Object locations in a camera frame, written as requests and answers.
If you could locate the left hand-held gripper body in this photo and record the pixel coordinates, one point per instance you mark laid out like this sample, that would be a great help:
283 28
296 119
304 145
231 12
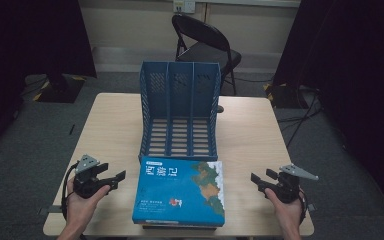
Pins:
86 183

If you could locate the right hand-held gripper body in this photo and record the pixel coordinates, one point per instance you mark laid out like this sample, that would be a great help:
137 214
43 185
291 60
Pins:
288 190

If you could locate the blue book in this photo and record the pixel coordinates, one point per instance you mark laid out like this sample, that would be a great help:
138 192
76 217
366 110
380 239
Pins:
176 196

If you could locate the black book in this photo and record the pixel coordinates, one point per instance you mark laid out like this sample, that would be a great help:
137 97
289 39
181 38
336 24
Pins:
180 228

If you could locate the blue plastic file rack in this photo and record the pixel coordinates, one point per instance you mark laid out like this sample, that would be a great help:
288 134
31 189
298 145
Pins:
179 100

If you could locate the person's right hand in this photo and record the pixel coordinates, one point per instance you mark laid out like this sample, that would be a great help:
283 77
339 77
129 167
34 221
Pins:
290 215

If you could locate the person's left hand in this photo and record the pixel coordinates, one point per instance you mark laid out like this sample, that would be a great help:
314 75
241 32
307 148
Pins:
80 210

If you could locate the grey tape strip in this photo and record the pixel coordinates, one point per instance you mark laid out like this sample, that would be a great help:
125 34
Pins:
55 210
311 207

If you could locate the black stand base striped tape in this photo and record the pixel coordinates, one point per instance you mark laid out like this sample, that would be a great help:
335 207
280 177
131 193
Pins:
285 96
61 90

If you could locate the black curtain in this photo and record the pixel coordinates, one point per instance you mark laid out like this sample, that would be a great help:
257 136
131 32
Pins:
30 40
356 66

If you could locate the black folding chair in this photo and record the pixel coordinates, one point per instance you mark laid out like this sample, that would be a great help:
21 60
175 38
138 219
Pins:
210 50

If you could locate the white wall socket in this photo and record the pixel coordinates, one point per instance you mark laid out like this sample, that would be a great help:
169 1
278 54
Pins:
184 6

